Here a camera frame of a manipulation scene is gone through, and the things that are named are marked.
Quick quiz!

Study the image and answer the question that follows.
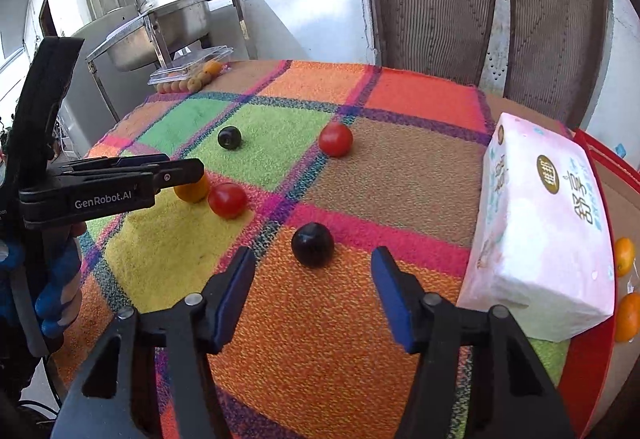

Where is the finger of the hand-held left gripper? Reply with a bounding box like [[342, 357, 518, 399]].
[[125, 158, 205, 198], [50, 153, 172, 174]]

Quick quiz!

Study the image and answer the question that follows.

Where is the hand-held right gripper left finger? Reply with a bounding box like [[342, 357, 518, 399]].
[[50, 246, 257, 439]]

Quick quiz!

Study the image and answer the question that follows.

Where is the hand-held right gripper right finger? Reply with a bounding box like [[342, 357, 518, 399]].
[[371, 246, 576, 439]]

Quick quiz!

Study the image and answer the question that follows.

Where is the small orange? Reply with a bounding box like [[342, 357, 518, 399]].
[[614, 237, 636, 278], [173, 171, 211, 204]]

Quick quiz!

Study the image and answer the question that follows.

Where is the red tomato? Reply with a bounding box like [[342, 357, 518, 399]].
[[318, 122, 354, 158], [207, 183, 249, 220]]

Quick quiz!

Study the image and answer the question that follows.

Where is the dark plum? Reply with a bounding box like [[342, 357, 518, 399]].
[[217, 125, 243, 150], [291, 222, 335, 269]]

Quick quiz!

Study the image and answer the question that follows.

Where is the red cardboard box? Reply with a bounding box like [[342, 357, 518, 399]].
[[555, 128, 640, 437]]

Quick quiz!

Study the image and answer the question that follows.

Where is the large orange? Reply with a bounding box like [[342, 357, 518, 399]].
[[614, 292, 640, 343]]

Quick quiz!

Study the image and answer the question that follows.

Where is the pile of small brown fruits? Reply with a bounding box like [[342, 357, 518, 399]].
[[156, 70, 213, 94]]

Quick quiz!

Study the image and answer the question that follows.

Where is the person's left hand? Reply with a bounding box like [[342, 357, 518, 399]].
[[34, 221, 89, 341]]

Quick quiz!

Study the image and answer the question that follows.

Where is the colourful checked blanket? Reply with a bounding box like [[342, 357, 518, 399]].
[[52, 60, 572, 439]]

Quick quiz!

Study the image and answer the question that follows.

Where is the grey appliance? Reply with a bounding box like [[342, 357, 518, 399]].
[[62, 4, 151, 160]]

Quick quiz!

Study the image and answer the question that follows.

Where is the clear plastic clamshell container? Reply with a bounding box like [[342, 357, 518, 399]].
[[148, 46, 235, 93]]

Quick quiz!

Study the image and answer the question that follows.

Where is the steel sink on stand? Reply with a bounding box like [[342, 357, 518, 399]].
[[86, 0, 258, 122]]

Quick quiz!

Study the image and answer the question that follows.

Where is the brown door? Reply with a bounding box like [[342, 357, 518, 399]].
[[38, 0, 59, 38]]

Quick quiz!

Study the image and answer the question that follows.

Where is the white tissue pack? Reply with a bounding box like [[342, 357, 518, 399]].
[[457, 113, 616, 343]]

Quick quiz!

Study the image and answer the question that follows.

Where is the brown quilted door curtain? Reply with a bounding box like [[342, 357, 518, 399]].
[[357, 0, 614, 126]]

